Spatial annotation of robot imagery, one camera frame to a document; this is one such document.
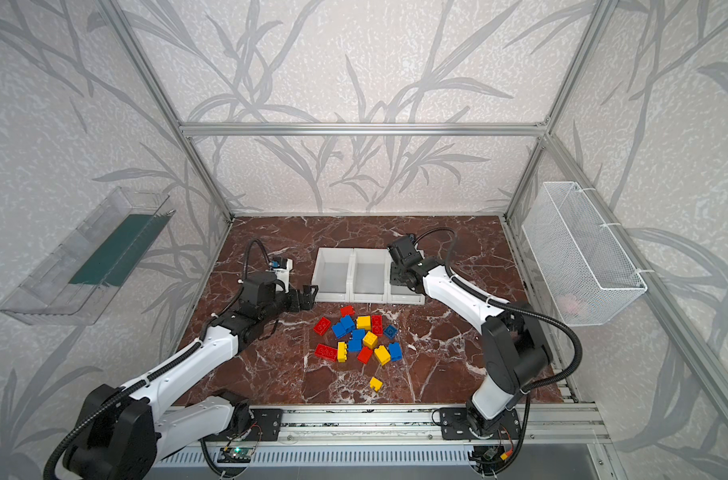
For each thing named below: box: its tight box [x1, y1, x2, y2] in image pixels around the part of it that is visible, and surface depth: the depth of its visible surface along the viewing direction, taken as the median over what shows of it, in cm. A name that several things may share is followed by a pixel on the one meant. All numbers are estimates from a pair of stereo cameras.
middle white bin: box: [349, 248, 392, 304], surface depth 102 cm
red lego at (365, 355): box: [357, 346, 373, 364], surface depth 86 cm
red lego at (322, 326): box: [314, 317, 331, 336], surface depth 91 cm
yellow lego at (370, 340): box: [363, 331, 378, 349], surface depth 86 cm
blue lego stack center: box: [348, 329, 365, 352], surface depth 88 cm
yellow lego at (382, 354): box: [374, 345, 391, 366], surface depth 85 cm
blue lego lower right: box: [388, 342, 403, 362], surface depth 86 cm
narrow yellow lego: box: [337, 341, 347, 363], surface depth 86 cm
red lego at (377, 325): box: [371, 315, 383, 337], surface depth 91 cm
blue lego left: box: [332, 322, 347, 339], surface depth 91 cm
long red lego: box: [314, 343, 338, 362], surface depth 86 cm
